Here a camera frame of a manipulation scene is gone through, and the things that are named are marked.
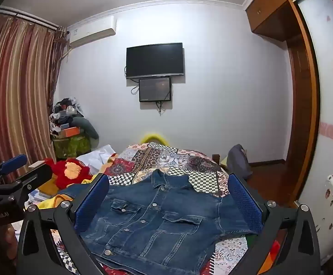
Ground patchwork printed blanket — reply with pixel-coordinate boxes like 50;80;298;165
49;142;270;275

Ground yellow cloth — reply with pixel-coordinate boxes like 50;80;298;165
36;182;75;211

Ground yellow plush item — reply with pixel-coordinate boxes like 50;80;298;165
140;132;170;144

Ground white air conditioner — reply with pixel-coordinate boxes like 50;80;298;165
67;15;118;48

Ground white cloth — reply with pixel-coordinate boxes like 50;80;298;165
76;145;118;175

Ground dark grey cushion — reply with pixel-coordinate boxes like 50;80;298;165
75;117;100;141

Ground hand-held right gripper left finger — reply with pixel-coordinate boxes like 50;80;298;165
17;174;110;275

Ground striped red beige curtain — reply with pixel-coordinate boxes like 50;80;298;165
0;13;67;175

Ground small black wall monitor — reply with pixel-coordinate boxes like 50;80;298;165
138;77;173;103

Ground pile of clutter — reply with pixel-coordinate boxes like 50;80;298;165
49;97;84;136

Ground orange box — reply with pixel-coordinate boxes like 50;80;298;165
63;126;81;138

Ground white sliding wardrobe door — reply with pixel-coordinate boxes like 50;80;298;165
296;0;333;207

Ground black wall television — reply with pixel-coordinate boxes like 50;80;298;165
126;42;184;80

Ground grey backpack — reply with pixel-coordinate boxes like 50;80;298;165
226;144;253;179

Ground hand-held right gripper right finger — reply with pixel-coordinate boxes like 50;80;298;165
208;173;322;275

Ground wooden wardrobe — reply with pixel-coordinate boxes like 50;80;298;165
245;0;321;207

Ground red plush toy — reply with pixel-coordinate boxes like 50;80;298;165
42;157;94;190

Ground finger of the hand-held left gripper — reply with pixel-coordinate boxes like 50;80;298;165
0;154;28;176
13;164;54;199

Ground blue denim jacket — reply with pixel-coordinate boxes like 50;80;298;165
56;168;258;275

